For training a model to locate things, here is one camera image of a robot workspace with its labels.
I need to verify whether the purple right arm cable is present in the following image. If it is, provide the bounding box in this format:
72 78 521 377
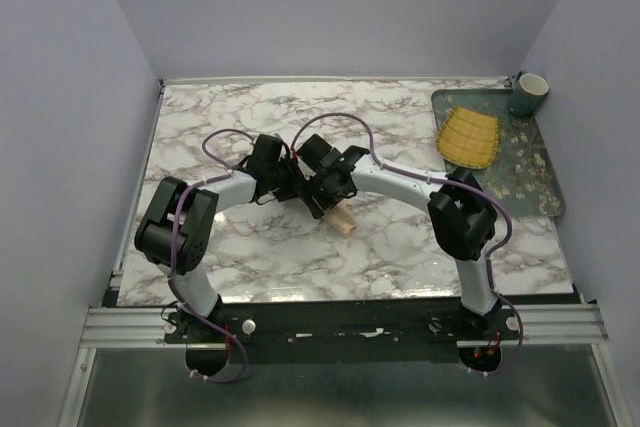
289 114 526 378

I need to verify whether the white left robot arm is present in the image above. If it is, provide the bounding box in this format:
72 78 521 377
134 134 295 342

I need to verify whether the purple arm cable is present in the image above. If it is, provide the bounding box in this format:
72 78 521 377
167 128 251 384
289 114 526 378

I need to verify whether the teal mug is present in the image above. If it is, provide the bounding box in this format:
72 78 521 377
507 71 550 119

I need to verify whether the aluminium frame rail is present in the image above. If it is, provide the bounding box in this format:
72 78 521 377
80 304 609 350

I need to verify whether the floral teal tray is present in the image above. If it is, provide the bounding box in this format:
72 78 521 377
431 89 565 217

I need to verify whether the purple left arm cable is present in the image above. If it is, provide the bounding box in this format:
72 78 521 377
167 128 251 384

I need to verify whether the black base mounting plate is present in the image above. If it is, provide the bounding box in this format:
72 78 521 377
164 297 519 367

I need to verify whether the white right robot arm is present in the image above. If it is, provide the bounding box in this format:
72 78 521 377
296 135 499 339

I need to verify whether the yellow woven coaster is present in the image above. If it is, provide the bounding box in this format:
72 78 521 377
436 106 499 170

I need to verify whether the peach cloth napkin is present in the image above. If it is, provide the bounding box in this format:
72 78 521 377
322 202 357 236

